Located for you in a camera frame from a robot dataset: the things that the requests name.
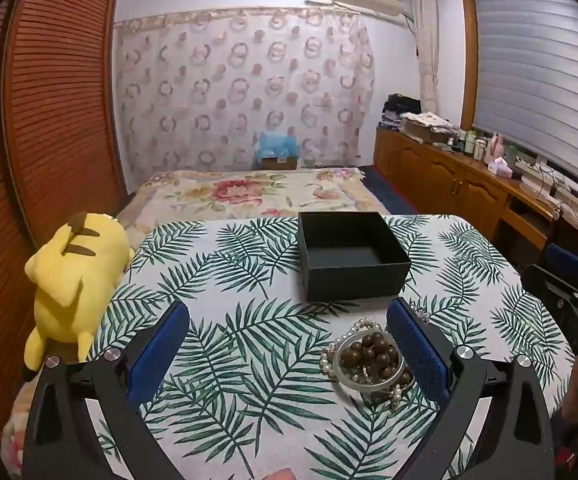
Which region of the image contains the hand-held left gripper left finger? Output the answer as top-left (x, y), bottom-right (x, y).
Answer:
top-left (21, 301), bottom-right (252, 480)

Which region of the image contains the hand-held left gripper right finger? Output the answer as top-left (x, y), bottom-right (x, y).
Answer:
top-left (385, 297), bottom-right (555, 480)

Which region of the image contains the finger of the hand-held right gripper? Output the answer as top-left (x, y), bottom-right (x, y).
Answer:
top-left (520, 261), bottom-right (578, 321)
top-left (544, 242), bottom-right (578, 291)

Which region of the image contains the brown wooden bead bracelet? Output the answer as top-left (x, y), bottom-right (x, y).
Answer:
top-left (340, 332), bottom-right (413, 387)

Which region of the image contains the black jewelry box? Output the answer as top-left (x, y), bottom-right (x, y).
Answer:
top-left (297, 211), bottom-right (412, 303)

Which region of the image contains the pale green jade bangle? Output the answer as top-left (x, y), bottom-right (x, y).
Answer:
top-left (332, 332), bottom-right (406, 390)

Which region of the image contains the white power strip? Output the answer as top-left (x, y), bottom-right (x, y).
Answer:
top-left (514, 157), bottom-right (570, 186)

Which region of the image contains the pink tissue box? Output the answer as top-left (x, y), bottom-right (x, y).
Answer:
top-left (486, 157), bottom-right (514, 177)

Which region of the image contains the leaf print tablecloth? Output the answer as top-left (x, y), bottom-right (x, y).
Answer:
top-left (86, 214), bottom-right (577, 480)

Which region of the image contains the yellow plush toy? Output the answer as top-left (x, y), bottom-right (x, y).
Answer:
top-left (23, 211), bottom-right (136, 383)

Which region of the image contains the wooden sideboard cabinet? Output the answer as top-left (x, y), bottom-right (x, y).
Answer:
top-left (373, 126), bottom-right (578, 273)

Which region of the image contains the row of cosmetic bottles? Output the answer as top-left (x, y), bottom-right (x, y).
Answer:
top-left (452, 129), bottom-right (487, 161)

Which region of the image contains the grey window blind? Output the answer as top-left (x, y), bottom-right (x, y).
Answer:
top-left (470, 0), bottom-right (578, 196)

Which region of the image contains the cardboard box with patterned cloth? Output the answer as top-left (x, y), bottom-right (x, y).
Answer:
top-left (400, 111), bottom-right (455, 145)

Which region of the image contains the small cardboard box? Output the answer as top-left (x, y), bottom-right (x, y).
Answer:
top-left (261, 156), bottom-right (299, 171)

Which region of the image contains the stack of dark clothes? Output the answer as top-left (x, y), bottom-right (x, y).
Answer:
top-left (381, 92), bottom-right (422, 133)

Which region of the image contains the blue plush toy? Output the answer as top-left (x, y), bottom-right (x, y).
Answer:
top-left (254, 129), bottom-right (301, 161)

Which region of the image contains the beige tied curtain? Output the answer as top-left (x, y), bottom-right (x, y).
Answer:
top-left (408, 0), bottom-right (442, 116)

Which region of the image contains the wooden louvered wardrobe door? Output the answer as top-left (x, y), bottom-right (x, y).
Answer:
top-left (0, 0), bottom-right (130, 461)

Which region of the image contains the white pearl necklace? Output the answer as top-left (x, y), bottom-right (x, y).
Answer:
top-left (319, 316), bottom-right (410, 411)

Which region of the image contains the wooden window frame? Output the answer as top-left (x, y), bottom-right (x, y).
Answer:
top-left (460, 0), bottom-right (578, 201)

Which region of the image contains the ring patterned curtain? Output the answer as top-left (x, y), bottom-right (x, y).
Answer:
top-left (113, 6), bottom-right (376, 192)

